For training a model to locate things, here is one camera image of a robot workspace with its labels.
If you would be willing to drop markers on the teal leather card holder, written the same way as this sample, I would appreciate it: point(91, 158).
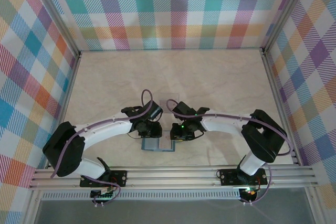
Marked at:
point(151, 145)

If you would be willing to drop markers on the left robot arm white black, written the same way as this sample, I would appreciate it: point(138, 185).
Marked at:
point(63, 150)

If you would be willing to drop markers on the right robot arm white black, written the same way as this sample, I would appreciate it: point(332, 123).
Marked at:
point(267, 145)

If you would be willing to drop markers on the left controller circuit board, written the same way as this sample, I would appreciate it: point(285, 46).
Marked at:
point(103, 195)

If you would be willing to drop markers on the controller circuit board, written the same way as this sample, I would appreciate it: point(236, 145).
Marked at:
point(103, 195)
point(250, 193)

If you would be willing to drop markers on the right controller circuit board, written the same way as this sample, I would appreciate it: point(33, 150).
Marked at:
point(250, 193)

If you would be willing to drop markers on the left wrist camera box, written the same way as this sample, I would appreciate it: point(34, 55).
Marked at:
point(154, 110)

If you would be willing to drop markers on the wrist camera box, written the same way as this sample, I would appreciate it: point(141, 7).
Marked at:
point(154, 110)
point(183, 109)

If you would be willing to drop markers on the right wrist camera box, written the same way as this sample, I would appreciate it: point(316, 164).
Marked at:
point(183, 109)

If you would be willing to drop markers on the aluminium mounting rail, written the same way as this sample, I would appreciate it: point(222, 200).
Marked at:
point(170, 179)

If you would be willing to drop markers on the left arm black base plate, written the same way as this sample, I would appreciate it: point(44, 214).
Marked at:
point(120, 178)

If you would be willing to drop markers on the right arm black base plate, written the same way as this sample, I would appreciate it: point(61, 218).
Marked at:
point(228, 178)

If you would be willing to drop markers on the aluminium table side rail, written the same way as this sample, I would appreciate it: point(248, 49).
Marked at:
point(276, 95)
point(67, 95)

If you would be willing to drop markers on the aluminium frame leg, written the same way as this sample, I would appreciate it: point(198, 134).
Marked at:
point(31, 208)
point(315, 208)

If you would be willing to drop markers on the aluminium corner frame post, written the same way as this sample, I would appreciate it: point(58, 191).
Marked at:
point(286, 11)
point(56, 16)

